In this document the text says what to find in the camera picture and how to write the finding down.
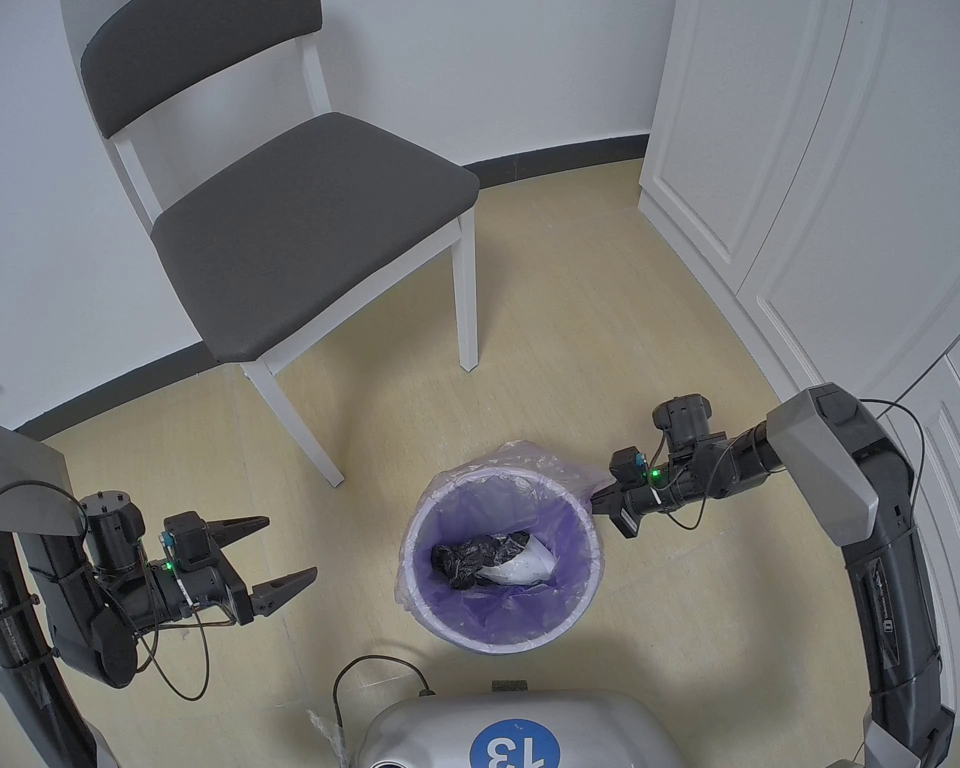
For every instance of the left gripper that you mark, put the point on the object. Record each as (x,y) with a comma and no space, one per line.
(217,592)

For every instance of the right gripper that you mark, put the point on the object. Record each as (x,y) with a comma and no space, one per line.
(649,501)

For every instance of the purple plastic bag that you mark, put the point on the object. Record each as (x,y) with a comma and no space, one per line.
(540,461)

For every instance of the black plastic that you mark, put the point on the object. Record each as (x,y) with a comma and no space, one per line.
(469,559)

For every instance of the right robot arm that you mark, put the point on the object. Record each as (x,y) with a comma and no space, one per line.
(821,457)

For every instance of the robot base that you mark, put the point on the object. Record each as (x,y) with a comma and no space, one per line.
(450,727)

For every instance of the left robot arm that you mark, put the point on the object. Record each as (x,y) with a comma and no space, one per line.
(82,600)

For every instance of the white trash bin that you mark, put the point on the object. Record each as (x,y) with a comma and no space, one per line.
(406,559)

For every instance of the white chair with grey cushions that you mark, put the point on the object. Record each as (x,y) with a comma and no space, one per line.
(300,225)

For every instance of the white wardrobe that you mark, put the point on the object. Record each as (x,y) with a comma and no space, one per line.
(787,150)

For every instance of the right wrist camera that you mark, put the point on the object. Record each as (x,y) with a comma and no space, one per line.
(626,465)

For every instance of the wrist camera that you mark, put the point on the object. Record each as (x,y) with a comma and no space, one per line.
(187,540)
(626,465)

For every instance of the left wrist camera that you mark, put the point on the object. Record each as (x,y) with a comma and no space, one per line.
(187,540)

